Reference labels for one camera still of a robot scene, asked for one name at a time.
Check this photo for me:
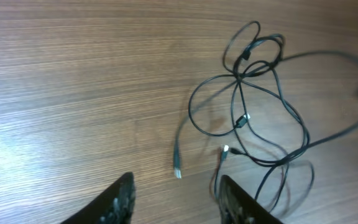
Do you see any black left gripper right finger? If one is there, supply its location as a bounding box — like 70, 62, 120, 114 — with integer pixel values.
218, 175, 283, 224

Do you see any black usb cable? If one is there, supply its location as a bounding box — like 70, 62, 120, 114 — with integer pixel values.
172, 20, 358, 215

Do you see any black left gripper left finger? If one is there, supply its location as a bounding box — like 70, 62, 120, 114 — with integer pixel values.
62, 172, 135, 224

